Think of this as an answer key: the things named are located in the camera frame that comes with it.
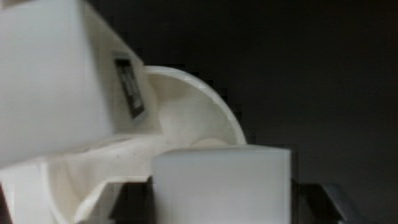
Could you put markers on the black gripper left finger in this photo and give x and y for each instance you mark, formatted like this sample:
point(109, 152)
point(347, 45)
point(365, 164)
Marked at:
point(134, 207)

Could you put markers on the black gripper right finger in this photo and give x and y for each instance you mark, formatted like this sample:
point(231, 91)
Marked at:
point(322, 205)

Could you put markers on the white round stool seat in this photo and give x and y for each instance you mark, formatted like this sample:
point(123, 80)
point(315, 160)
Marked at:
point(59, 188)

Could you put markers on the white stool leg with tag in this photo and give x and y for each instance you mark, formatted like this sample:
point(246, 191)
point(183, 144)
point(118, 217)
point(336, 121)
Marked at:
point(75, 92)

